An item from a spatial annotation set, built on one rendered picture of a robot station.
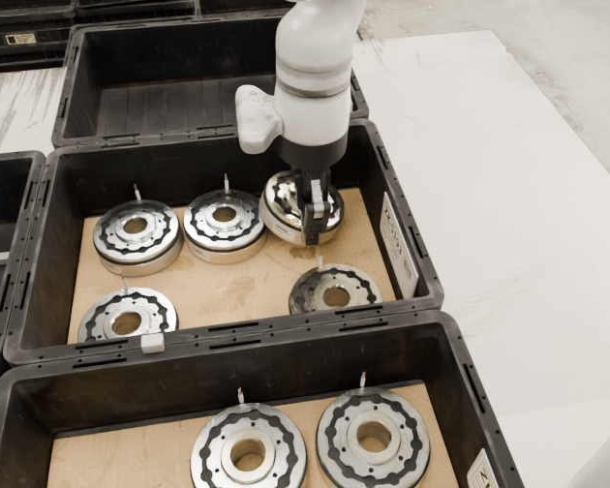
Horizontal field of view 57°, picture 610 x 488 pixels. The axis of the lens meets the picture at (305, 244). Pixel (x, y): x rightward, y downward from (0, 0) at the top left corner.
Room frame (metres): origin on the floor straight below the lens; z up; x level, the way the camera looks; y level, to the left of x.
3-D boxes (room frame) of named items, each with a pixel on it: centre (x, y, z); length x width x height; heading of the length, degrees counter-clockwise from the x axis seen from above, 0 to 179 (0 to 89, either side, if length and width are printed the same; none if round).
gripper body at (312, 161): (0.47, -0.01, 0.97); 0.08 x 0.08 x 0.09
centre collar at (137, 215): (0.47, 0.20, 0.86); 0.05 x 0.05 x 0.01
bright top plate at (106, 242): (0.47, 0.20, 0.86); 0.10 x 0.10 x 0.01
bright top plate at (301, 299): (0.36, -0.03, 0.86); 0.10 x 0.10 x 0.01
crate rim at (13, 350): (0.42, 0.09, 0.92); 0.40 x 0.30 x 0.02; 99
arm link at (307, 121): (0.47, 0.01, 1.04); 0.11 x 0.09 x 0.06; 98
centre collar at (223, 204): (0.49, 0.10, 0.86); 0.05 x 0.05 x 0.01
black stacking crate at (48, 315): (0.42, 0.09, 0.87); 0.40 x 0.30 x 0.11; 99
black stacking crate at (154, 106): (0.72, 0.13, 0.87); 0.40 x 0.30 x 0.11; 99
